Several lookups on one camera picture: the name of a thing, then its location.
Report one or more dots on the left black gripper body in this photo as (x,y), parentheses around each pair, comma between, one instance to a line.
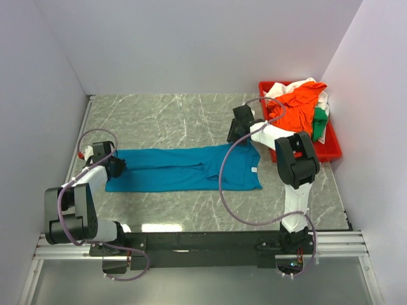
(118,164)

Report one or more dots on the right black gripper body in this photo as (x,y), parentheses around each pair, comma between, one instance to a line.
(234,135)

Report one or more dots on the blue t shirt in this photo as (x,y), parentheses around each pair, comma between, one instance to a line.
(188,169)

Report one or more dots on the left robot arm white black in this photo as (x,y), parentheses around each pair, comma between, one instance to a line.
(70,209)

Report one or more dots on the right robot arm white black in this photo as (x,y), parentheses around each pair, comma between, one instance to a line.
(297,166)

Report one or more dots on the white t shirt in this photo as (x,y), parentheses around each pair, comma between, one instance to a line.
(286,87)

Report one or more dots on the orange t shirt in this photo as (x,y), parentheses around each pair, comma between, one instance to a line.
(295,111)

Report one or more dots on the green t shirt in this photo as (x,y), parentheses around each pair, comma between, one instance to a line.
(319,124)

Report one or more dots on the red plastic bin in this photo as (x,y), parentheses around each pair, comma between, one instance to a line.
(327,147)

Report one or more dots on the black base beam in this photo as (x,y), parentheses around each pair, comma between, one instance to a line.
(206,249)

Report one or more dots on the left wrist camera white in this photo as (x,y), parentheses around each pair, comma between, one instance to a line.
(86,153)

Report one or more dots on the aluminium rail frame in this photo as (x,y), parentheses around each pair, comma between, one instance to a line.
(68,275)

